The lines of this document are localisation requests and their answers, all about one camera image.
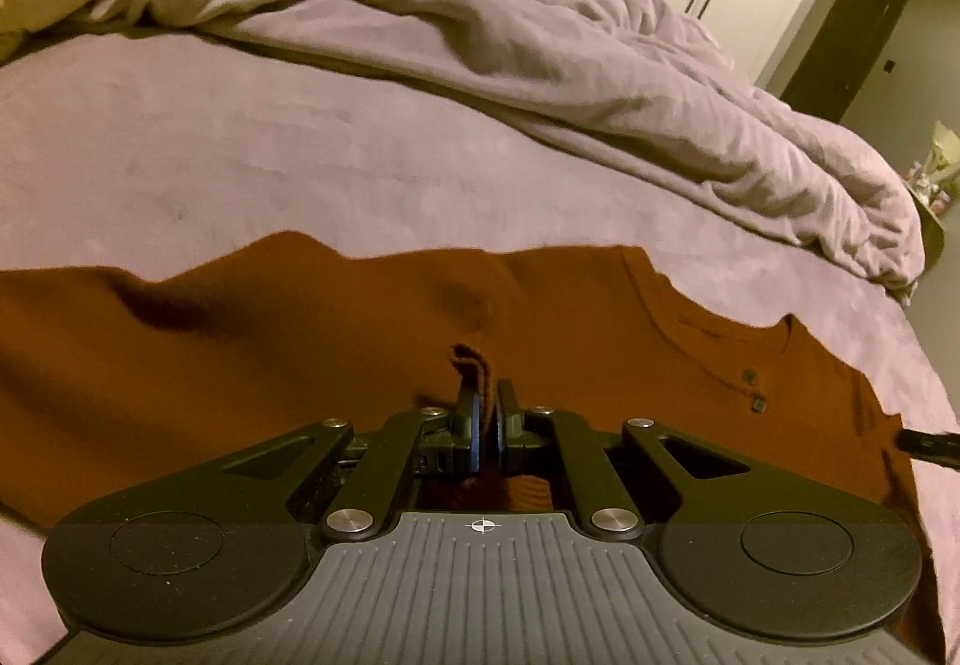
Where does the small side table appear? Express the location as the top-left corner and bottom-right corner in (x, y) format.
(907, 186), (947, 272)

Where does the brown knit cardigan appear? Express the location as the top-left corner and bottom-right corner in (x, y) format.
(0, 228), (944, 659)

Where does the purple bed sheet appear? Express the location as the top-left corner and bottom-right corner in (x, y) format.
(2, 28), (958, 663)

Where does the purple crumpled duvet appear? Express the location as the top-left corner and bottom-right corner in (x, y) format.
(83, 0), (926, 296)

